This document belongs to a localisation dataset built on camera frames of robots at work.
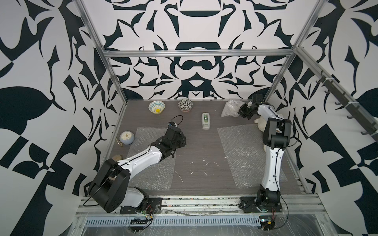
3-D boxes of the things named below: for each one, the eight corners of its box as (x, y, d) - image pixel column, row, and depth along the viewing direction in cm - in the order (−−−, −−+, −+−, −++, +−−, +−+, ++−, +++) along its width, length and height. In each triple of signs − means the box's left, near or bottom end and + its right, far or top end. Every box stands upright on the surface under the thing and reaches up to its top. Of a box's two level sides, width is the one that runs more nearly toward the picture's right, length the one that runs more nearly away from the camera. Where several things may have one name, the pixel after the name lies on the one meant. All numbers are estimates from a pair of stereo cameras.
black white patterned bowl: (176, 107, 118) (176, 103, 114) (185, 100, 122) (185, 96, 119) (186, 114, 113) (186, 110, 110) (194, 106, 118) (195, 103, 115)
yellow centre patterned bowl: (148, 113, 113) (147, 109, 109) (151, 104, 119) (149, 100, 115) (164, 113, 113) (163, 110, 109) (165, 104, 119) (165, 100, 115)
